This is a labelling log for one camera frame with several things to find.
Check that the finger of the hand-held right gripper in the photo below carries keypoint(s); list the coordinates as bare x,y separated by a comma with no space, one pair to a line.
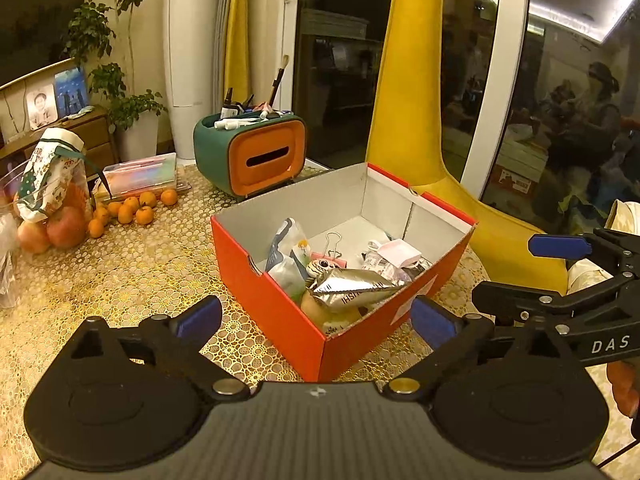
510,302
560,245

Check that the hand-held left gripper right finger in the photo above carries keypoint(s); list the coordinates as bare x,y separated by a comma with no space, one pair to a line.
434,324

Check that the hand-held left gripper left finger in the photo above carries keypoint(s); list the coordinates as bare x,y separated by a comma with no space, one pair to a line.
200,319

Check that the pink sticky notes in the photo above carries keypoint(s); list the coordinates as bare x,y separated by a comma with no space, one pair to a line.
400,251

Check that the red cardboard box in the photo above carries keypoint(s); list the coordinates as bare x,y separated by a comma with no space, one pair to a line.
280,305

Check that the clear pink-print packet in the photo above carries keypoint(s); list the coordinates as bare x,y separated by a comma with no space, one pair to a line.
377,265

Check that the silver foil pouch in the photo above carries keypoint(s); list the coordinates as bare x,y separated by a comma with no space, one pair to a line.
350,287

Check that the white blue snack packet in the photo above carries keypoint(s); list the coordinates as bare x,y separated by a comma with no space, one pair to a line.
287,260

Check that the yellow egg-shaped toy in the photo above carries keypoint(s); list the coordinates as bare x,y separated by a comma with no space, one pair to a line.
325,315

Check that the pink binder clip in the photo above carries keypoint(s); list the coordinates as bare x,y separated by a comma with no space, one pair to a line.
334,252

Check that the person's right forearm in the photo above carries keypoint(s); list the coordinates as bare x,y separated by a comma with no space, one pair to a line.
625,215

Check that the gold floral desktop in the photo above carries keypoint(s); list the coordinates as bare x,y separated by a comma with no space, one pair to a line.
150,270

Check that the person's right hand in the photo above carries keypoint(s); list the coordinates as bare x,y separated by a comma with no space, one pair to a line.
627,387

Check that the pile of tangerines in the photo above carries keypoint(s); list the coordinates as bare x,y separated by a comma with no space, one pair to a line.
132,210

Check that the pastel plastic pencil case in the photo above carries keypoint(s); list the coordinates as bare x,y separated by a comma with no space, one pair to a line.
142,172

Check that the red apple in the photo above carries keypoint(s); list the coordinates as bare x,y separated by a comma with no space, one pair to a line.
66,228
33,238

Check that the green orange tissue box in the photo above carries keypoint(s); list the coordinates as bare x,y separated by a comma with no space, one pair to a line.
215,155

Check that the orange fruit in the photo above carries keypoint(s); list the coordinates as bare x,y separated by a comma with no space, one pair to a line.
77,196

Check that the clear plastic bag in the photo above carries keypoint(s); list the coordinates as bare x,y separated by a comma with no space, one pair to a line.
7,265

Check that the wooden sideboard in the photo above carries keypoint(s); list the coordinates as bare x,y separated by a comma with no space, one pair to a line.
95,140

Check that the white green printed bag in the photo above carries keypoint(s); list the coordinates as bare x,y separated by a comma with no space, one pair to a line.
47,170

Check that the yellow giraffe figure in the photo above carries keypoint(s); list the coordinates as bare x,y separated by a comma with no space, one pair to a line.
415,85

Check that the black dropper bottle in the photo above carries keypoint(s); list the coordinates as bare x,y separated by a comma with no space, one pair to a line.
227,102

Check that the glass fruit bowl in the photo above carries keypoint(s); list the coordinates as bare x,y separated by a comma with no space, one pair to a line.
10,190

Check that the makeup brush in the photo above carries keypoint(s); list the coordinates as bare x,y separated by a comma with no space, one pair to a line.
280,80

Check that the blue photo card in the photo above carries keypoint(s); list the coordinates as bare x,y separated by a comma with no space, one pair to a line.
69,92

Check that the portrait photo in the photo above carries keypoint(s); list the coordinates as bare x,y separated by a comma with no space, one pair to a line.
41,107

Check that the white tower air conditioner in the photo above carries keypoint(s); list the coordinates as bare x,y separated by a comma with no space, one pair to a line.
192,35

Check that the yellow grey curtain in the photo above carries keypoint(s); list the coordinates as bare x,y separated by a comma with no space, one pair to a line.
235,35

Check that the tall green potted plant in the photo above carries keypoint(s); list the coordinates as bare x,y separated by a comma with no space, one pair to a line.
100,25

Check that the black television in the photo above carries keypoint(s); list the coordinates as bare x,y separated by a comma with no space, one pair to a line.
35,25

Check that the white door frame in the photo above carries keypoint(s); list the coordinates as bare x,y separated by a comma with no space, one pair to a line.
500,60

